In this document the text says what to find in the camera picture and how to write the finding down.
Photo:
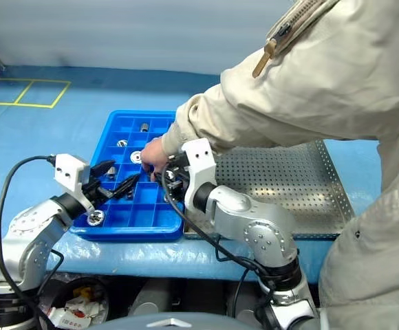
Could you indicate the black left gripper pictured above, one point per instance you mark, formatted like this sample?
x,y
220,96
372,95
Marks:
x,y
92,189

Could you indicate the person in beige jacket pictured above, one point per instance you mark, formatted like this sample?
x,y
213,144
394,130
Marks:
x,y
375,240

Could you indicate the blue plastic table cover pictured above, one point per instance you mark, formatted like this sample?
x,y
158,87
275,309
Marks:
x,y
31,137

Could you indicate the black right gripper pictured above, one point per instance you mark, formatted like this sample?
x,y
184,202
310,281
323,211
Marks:
x,y
180,168

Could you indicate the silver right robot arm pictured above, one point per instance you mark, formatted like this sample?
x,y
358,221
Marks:
x,y
254,220

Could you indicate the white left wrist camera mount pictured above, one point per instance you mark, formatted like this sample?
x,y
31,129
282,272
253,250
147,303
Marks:
x,y
68,170

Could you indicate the person's bare hand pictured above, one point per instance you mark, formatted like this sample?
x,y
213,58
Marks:
x,y
153,154

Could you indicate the forearm in beige sleeve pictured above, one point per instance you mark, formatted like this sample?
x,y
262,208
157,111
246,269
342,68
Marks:
x,y
220,120

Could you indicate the grey robot torso shell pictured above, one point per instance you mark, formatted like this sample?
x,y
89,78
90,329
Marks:
x,y
168,323

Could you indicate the perforated metal tray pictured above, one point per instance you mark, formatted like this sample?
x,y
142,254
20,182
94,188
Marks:
x,y
282,178

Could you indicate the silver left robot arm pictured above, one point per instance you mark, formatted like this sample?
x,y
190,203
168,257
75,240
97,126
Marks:
x,y
31,227

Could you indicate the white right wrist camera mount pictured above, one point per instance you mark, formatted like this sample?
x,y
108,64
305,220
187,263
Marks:
x,y
199,161

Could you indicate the black waste bin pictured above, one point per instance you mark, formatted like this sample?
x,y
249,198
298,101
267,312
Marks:
x,y
82,309

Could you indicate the grey rounded cylinder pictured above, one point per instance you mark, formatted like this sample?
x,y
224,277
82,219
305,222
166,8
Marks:
x,y
149,302
244,311

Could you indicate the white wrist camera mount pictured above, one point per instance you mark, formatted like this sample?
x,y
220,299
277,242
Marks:
x,y
199,161
68,170

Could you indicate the blue compartment tray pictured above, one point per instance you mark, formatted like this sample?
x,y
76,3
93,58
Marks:
x,y
144,213

